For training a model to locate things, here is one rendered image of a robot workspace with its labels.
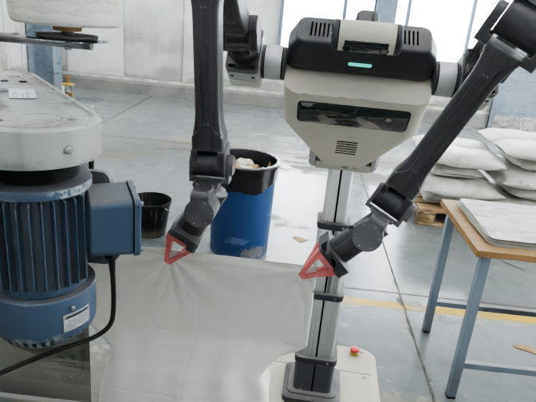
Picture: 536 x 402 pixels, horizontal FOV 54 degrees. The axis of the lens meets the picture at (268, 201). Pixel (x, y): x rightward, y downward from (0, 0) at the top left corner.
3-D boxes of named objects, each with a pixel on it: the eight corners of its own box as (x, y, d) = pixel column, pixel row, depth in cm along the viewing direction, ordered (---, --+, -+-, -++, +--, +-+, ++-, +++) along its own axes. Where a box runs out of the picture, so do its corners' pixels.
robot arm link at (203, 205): (235, 153, 105) (193, 149, 106) (225, 168, 94) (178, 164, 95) (233, 209, 109) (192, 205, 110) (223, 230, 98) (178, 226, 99)
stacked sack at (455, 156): (495, 162, 450) (498, 148, 446) (506, 176, 411) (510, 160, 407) (416, 152, 461) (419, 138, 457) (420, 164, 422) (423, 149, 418)
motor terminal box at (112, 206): (135, 243, 89) (135, 178, 85) (144, 271, 79) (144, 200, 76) (83, 247, 86) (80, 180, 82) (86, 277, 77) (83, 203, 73)
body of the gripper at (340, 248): (322, 254, 104) (352, 234, 102) (321, 234, 113) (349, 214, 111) (341, 277, 105) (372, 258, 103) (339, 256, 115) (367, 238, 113)
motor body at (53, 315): (111, 305, 89) (108, 165, 81) (73, 361, 75) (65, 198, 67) (24, 296, 90) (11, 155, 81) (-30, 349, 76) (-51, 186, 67)
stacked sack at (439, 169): (460, 162, 491) (463, 148, 486) (482, 184, 429) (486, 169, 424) (414, 158, 493) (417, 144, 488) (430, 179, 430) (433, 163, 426)
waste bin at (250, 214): (275, 236, 389) (283, 151, 367) (270, 268, 341) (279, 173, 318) (210, 230, 391) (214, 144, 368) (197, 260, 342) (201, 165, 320)
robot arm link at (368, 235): (417, 205, 106) (381, 180, 107) (418, 211, 95) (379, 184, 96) (382, 252, 108) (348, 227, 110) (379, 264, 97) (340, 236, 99)
